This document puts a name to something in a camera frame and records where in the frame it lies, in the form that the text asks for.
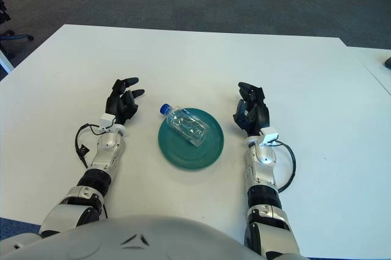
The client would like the clear bottle with blue cap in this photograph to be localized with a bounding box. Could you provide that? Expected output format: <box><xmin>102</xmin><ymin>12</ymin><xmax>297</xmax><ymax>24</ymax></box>
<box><xmin>159</xmin><ymin>103</ymin><xmax>208</xmax><ymax>147</ymax></box>

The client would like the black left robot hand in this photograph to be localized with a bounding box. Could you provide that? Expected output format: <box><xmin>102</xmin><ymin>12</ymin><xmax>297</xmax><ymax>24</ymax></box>
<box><xmin>105</xmin><ymin>76</ymin><xmax>145</xmax><ymax>126</ymax></box>

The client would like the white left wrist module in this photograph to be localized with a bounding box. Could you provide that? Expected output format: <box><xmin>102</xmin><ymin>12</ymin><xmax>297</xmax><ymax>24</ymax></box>
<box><xmin>99</xmin><ymin>113</ymin><xmax>128</xmax><ymax>137</ymax></box>

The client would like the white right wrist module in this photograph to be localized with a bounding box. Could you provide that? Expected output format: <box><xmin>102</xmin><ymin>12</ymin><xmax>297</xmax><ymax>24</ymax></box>
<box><xmin>259</xmin><ymin>126</ymin><xmax>280</xmax><ymax>146</ymax></box>

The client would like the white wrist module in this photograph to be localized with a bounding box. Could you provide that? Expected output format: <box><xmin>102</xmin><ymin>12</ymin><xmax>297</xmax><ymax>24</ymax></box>
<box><xmin>99</xmin><ymin>113</ymin><xmax>128</xmax><ymax>137</ymax></box>
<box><xmin>259</xmin><ymin>126</ymin><xmax>280</xmax><ymax>146</ymax></box>

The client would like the black office chair blue base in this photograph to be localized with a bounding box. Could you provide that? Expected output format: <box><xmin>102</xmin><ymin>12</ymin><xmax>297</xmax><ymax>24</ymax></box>
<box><xmin>0</xmin><ymin>0</ymin><xmax>34</xmax><ymax>56</ymax></box>

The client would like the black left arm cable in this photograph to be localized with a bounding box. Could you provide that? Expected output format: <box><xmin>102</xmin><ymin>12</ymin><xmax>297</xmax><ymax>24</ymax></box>
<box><xmin>73</xmin><ymin>123</ymin><xmax>106</xmax><ymax>168</ymax></box>

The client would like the green round plate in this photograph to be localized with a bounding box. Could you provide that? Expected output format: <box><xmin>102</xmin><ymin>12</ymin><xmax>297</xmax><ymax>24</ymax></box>
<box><xmin>158</xmin><ymin>107</ymin><xmax>225</xmax><ymax>170</ymax></box>

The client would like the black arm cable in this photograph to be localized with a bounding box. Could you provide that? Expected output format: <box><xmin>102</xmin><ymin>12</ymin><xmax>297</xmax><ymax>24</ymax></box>
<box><xmin>273</xmin><ymin>139</ymin><xmax>297</xmax><ymax>193</ymax></box>
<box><xmin>73</xmin><ymin>123</ymin><xmax>106</xmax><ymax>168</ymax></box>

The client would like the grey robot torso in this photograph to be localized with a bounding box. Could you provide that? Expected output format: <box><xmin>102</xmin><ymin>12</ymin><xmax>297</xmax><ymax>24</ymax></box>
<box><xmin>0</xmin><ymin>214</ymin><xmax>263</xmax><ymax>260</ymax></box>

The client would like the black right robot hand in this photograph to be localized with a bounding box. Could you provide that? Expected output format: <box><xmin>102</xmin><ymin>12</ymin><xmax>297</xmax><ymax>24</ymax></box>
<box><xmin>232</xmin><ymin>81</ymin><xmax>271</xmax><ymax>137</ymax></box>

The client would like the white table leg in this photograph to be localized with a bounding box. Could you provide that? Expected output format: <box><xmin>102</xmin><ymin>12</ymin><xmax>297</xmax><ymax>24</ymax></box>
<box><xmin>0</xmin><ymin>49</ymin><xmax>15</xmax><ymax>74</ymax></box>

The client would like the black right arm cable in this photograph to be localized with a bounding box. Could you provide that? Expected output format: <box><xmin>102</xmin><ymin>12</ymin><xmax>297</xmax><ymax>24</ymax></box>
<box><xmin>273</xmin><ymin>139</ymin><xmax>297</xmax><ymax>193</ymax></box>

